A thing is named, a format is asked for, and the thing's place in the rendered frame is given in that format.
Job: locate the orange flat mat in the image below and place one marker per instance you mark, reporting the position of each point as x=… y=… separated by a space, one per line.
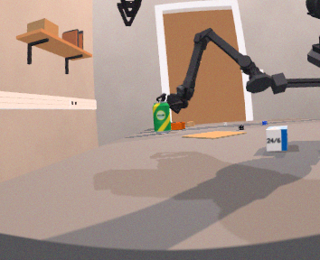
x=214 y=135

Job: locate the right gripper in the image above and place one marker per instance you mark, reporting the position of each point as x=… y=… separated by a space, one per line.
x=172 y=102

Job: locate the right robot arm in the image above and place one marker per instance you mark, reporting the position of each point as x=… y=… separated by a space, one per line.
x=200 y=44

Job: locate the small white and blue box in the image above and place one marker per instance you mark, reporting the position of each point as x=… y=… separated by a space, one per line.
x=276 y=137

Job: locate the orange digital multimeter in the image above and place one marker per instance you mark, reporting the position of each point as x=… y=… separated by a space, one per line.
x=177 y=126

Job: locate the green and yellow can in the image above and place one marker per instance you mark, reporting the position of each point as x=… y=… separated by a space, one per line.
x=161 y=114

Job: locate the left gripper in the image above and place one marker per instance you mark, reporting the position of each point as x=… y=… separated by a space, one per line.
x=128 y=4

